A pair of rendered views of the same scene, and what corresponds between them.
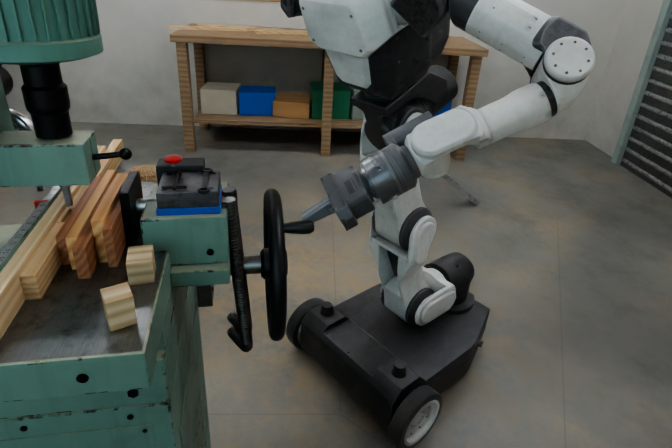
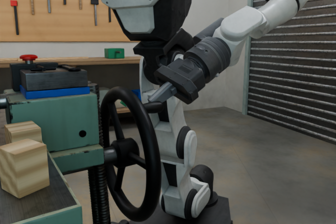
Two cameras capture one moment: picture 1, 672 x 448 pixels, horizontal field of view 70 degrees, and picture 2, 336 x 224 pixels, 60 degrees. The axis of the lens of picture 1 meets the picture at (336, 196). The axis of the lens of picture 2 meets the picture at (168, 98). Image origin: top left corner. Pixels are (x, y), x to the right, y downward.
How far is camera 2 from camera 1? 0.41 m
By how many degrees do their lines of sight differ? 24
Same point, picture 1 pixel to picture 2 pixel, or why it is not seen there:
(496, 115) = (268, 11)
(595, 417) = not seen: outside the picture
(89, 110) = not seen: outside the picture
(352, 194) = (190, 73)
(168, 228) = (40, 110)
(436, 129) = (238, 19)
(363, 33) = not seen: outside the picture
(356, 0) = not seen: outside the picture
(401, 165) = (221, 46)
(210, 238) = (82, 118)
